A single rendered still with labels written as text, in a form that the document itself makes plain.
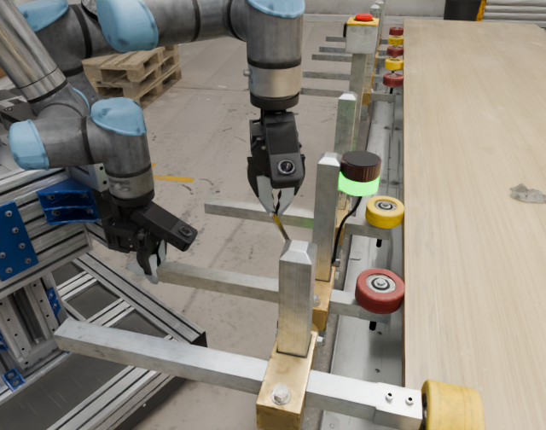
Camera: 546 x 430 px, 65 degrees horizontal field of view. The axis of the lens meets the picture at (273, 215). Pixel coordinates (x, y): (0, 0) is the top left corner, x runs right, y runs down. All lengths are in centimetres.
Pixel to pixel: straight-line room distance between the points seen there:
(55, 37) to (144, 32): 51
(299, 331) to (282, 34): 36
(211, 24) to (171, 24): 6
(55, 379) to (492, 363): 130
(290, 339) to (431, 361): 23
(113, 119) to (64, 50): 43
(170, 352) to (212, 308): 139
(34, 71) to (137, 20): 28
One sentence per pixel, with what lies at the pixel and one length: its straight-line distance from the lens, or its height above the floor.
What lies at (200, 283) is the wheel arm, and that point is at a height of 85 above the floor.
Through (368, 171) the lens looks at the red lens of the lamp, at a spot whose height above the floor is 111.
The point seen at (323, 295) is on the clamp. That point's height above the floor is 87.
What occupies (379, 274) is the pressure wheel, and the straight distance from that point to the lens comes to 77.
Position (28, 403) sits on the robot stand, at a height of 21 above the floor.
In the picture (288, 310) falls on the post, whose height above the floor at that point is 104.
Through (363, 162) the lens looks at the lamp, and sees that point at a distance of 65.
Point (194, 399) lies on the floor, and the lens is 169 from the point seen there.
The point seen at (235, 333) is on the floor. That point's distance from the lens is 186.
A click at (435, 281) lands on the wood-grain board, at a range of 79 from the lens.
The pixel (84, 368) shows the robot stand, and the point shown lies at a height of 21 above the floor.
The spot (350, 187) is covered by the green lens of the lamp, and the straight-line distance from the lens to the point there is 66.
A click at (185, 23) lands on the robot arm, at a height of 130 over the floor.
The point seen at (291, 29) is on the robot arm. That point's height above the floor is 130.
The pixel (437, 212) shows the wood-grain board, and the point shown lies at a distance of 97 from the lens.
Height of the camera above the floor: 140
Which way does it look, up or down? 34 degrees down
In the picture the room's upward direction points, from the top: straight up
